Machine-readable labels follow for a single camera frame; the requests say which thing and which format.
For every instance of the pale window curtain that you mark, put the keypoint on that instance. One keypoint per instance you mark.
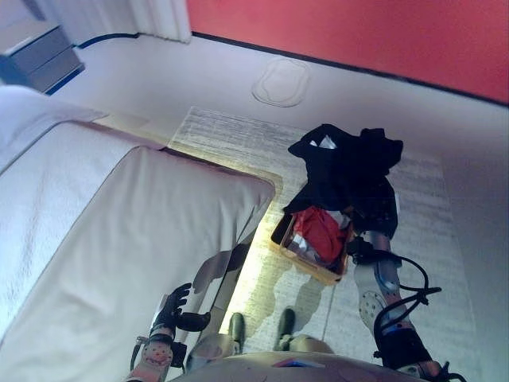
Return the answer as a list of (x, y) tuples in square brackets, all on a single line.
[(119, 16)]

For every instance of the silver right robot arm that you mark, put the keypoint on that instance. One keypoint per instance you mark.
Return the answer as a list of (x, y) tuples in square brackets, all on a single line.
[(374, 294)]

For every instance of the upholstered bed frame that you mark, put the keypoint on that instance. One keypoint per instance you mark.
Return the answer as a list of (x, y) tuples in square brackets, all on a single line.
[(222, 274)]

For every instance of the robot left leg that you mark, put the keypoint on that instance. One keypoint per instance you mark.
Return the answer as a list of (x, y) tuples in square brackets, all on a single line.
[(237, 330)]

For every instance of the wooden laundry basket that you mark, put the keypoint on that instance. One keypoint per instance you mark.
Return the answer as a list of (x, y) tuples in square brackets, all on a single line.
[(310, 270)]

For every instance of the bed with white bedding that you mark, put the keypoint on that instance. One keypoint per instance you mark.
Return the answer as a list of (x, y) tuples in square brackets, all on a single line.
[(119, 219)]

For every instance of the brown two-drawer nightstand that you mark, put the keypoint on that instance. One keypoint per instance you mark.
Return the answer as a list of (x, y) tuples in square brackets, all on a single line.
[(43, 59)]

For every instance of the grey robot torso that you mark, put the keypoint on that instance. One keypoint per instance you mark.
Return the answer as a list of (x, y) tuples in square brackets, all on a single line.
[(278, 370)]

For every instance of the pale striped area rug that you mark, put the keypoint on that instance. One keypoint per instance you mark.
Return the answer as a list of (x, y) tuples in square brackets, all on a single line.
[(238, 135)]

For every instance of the robot right leg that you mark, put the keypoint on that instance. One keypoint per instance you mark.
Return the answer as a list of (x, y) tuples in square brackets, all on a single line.
[(286, 326)]

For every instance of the small white floor mat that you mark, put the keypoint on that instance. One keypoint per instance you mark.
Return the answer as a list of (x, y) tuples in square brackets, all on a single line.
[(282, 81)]

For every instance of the black garment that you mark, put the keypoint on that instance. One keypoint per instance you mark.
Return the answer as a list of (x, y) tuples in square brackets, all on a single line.
[(342, 171)]

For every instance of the orange red garment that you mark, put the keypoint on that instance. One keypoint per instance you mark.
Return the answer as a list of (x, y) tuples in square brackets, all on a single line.
[(322, 235)]

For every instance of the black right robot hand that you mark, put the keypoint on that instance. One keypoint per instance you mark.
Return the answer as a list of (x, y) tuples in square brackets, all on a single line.
[(385, 215)]

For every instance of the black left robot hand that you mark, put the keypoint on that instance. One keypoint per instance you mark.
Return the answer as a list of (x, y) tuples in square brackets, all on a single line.
[(171, 312)]

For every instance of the robot leg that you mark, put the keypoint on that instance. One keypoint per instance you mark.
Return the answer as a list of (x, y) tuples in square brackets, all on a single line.
[(237, 330), (286, 326)]

